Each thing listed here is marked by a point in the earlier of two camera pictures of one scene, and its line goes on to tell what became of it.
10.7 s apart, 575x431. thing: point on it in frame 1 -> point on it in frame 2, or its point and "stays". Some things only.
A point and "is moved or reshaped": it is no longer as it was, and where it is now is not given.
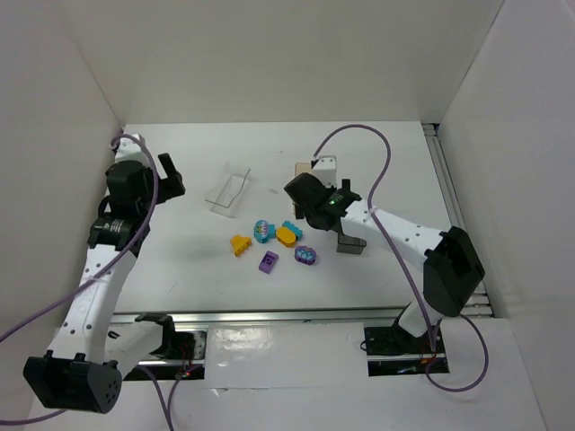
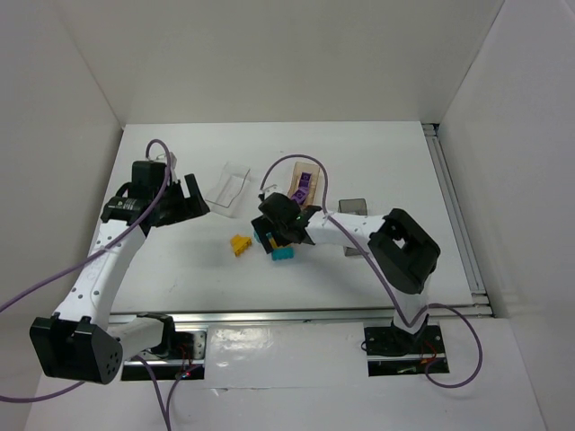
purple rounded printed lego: (305, 255) is moved or reshaped
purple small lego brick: (269, 260) is moved or reshaped
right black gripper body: (343, 220) -> (265, 229)
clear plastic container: (226, 196) stays
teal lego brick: (294, 228) is moved or reshaped
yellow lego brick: (240, 244) stays
